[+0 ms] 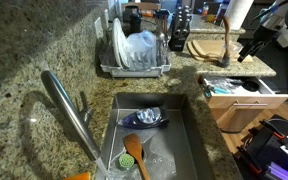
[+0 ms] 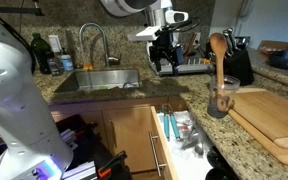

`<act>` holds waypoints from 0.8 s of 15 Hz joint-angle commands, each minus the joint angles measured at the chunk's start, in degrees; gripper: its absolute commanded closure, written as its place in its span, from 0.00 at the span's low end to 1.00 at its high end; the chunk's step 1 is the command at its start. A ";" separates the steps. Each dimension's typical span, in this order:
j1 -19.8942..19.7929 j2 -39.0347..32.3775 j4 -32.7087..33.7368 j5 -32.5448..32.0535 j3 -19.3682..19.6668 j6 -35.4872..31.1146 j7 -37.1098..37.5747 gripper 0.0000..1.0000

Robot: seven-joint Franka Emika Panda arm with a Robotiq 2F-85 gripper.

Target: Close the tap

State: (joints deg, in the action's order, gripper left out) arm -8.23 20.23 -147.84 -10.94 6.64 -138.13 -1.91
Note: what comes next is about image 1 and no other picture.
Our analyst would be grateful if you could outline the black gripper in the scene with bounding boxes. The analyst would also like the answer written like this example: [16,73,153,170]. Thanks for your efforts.
[237,24,282,64]

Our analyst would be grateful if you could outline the steel faucet handle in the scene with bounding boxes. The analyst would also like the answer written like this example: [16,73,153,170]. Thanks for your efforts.
[78,91,95,126]

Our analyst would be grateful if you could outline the clear glass jar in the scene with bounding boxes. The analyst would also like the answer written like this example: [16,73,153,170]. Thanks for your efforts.
[217,41,243,69]

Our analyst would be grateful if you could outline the black round lid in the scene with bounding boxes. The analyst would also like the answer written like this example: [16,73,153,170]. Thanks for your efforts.
[242,79,260,93]

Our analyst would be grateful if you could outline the wooden cutting board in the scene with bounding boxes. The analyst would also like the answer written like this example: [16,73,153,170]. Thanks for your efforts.
[186,39,254,63]

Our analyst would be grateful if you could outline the wooden drawer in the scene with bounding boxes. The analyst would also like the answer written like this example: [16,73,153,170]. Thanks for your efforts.
[197,74,288,133]

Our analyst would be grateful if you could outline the black knife block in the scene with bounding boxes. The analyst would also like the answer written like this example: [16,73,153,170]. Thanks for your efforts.
[168,4,192,52]

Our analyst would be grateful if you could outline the white dish rack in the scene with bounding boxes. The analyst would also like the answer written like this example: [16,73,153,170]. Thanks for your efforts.
[98,39,172,79]

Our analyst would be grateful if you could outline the stainless steel sink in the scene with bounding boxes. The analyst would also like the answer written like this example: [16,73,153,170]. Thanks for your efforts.
[95,92,215,180]

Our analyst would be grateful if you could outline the black bottle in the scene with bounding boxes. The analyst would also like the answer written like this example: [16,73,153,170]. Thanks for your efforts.
[128,11,143,34]

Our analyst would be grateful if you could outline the dark blue bowl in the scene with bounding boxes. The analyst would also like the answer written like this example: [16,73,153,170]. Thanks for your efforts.
[117,106,170,130]

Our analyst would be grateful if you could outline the wooden spatula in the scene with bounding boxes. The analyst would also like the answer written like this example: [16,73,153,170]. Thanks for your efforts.
[122,133,152,180]

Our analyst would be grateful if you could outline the steel faucet spout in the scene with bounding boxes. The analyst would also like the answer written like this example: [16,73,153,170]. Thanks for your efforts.
[39,69,102,162]

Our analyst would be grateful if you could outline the orange object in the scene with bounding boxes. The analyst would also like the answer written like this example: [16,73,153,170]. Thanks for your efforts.
[63,171,92,180]

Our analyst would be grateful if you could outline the wooden handled brush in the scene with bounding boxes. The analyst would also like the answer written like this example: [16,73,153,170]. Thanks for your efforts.
[221,15,232,62]

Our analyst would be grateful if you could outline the teal handled tool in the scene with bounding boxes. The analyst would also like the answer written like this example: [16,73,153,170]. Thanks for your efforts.
[205,84,232,96]

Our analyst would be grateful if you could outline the white wall outlet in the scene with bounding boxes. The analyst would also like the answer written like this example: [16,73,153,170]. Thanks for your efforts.
[94,16,104,39]

